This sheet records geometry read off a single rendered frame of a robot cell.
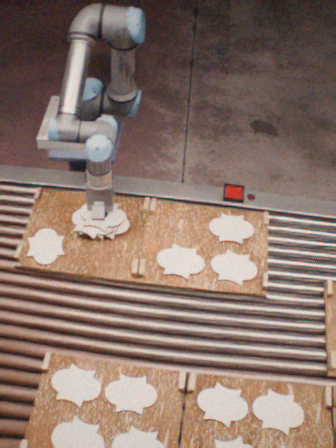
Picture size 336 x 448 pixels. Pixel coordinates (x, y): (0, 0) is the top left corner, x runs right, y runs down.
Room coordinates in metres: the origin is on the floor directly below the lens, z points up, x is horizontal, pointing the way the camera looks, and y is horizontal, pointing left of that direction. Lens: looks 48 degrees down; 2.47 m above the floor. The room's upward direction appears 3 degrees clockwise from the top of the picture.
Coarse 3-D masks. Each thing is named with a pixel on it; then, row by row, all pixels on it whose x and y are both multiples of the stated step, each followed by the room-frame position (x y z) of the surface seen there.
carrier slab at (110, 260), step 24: (48, 192) 1.48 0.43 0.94; (48, 216) 1.37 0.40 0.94; (144, 216) 1.39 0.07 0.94; (24, 240) 1.25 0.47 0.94; (72, 240) 1.27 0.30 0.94; (96, 240) 1.27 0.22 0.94; (120, 240) 1.28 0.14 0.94; (24, 264) 1.15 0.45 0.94; (72, 264) 1.17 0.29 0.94; (96, 264) 1.18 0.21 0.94; (120, 264) 1.18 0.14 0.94
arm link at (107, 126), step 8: (96, 120) 1.48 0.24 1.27; (104, 120) 1.47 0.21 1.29; (112, 120) 1.48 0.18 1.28; (88, 128) 1.43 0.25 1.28; (96, 128) 1.43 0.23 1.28; (104, 128) 1.43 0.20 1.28; (112, 128) 1.45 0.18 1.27; (80, 136) 1.41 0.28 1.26; (88, 136) 1.41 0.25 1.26; (112, 136) 1.42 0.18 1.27
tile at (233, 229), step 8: (224, 216) 1.40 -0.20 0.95; (232, 216) 1.41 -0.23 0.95; (240, 216) 1.41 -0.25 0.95; (216, 224) 1.37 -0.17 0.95; (224, 224) 1.37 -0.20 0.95; (232, 224) 1.37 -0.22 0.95; (240, 224) 1.37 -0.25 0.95; (248, 224) 1.37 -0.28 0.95; (216, 232) 1.33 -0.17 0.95; (224, 232) 1.33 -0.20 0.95; (232, 232) 1.33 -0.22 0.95; (240, 232) 1.34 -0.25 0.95; (248, 232) 1.34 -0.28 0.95; (224, 240) 1.30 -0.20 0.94; (232, 240) 1.30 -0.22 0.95; (240, 240) 1.30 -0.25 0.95
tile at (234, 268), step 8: (224, 256) 1.23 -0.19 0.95; (232, 256) 1.23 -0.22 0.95; (240, 256) 1.23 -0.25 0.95; (248, 256) 1.23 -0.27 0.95; (216, 264) 1.20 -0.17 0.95; (224, 264) 1.20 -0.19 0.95; (232, 264) 1.20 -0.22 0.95; (240, 264) 1.20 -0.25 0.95; (248, 264) 1.20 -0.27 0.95; (216, 272) 1.16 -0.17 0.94; (224, 272) 1.16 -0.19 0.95; (232, 272) 1.17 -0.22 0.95; (240, 272) 1.17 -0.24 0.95; (248, 272) 1.17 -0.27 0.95; (224, 280) 1.14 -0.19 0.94; (232, 280) 1.13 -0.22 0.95; (240, 280) 1.14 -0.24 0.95; (248, 280) 1.14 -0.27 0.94
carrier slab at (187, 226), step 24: (168, 216) 1.40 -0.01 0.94; (192, 216) 1.40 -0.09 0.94; (216, 216) 1.41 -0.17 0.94; (168, 240) 1.29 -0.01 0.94; (192, 240) 1.30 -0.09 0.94; (216, 240) 1.30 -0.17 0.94; (264, 240) 1.31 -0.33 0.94; (264, 264) 1.21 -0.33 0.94; (192, 288) 1.11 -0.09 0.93; (216, 288) 1.11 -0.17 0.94; (240, 288) 1.11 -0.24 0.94
